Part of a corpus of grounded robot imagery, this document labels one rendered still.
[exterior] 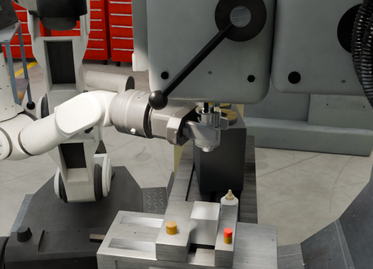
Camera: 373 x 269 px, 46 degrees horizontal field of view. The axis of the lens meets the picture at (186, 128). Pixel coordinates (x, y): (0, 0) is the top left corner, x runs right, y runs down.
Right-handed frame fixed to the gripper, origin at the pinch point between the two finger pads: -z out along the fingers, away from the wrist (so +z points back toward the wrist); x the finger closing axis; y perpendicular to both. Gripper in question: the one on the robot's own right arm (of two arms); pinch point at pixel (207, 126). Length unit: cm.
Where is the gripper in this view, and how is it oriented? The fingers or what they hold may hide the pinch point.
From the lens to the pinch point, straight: 81.1
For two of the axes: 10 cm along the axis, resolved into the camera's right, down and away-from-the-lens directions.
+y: -0.1, 9.1, 4.1
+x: 4.2, -3.7, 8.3
